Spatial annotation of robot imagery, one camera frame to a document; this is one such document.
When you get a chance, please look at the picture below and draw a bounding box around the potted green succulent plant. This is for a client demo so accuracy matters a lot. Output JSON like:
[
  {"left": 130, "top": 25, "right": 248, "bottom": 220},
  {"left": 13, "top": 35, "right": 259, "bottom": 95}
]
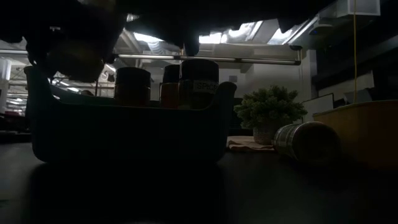
[{"left": 233, "top": 84, "right": 308, "bottom": 146}]

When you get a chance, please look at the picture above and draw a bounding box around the pink cloth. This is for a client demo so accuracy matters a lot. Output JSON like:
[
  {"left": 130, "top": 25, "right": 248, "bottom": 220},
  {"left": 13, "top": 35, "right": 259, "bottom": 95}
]
[{"left": 226, "top": 136, "right": 276, "bottom": 153}]

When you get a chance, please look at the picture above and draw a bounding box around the yellow plastic bin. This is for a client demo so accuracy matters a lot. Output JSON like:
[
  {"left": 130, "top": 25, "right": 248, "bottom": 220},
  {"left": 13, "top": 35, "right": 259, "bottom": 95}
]
[{"left": 312, "top": 100, "right": 398, "bottom": 171}]

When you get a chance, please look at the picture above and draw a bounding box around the ceiling light panel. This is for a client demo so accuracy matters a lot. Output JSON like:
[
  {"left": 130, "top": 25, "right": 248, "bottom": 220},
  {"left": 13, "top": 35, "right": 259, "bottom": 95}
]
[
  {"left": 133, "top": 32, "right": 164, "bottom": 43},
  {"left": 198, "top": 32, "right": 223, "bottom": 44}
]

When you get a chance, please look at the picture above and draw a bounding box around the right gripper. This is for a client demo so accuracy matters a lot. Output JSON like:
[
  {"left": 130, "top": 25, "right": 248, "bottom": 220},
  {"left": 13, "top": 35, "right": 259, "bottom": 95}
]
[{"left": 127, "top": 0, "right": 206, "bottom": 57}]

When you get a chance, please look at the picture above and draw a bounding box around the spice jar with black cap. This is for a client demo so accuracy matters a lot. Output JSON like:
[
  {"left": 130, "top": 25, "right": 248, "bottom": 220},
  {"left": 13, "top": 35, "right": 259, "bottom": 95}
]
[{"left": 114, "top": 67, "right": 152, "bottom": 107}]

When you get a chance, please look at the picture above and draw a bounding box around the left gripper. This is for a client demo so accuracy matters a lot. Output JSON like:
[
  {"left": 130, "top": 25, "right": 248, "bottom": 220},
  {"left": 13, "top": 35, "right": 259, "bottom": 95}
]
[{"left": 0, "top": 0, "right": 127, "bottom": 78}]

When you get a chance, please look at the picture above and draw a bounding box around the silver overhead frame bar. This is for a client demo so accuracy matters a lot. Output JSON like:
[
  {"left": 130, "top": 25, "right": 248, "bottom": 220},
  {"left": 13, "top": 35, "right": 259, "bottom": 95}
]
[{"left": 116, "top": 53, "right": 302, "bottom": 65}]

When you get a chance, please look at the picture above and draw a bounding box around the green-labelled spice jar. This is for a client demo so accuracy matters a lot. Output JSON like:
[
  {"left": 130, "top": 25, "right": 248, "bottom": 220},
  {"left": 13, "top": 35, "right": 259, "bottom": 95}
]
[{"left": 179, "top": 58, "right": 220, "bottom": 110}]

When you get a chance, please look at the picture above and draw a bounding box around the teal plastic bin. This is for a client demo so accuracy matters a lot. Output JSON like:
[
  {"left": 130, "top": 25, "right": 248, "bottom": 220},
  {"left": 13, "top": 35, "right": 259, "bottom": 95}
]
[{"left": 24, "top": 65, "right": 238, "bottom": 164}]

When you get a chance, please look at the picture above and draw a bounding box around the ribbed glass spice jar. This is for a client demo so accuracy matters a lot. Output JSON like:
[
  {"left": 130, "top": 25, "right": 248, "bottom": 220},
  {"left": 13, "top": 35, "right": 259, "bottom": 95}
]
[{"left": 272, "top": 121, "right": 342, "bottom": 164}]

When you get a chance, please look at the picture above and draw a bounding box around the white board panel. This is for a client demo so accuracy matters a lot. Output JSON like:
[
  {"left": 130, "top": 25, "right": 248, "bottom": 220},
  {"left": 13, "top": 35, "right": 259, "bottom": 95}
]
[{"left": 300, "top": 92, "right": 335, "bottom": 123}]

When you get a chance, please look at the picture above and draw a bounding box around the white ceiling unit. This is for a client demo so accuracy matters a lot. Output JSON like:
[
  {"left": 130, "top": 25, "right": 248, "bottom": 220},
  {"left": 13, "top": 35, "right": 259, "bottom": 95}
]
[{"left": 317, "top": 0, "right": 382, "bottom": 17}]

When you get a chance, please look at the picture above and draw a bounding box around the orange spice jar black cap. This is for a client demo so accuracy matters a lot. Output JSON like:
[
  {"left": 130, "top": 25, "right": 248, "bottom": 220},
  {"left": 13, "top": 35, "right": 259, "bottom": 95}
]
[{"left": 159, "top": 64, "right": 182, "bottom": 109}]

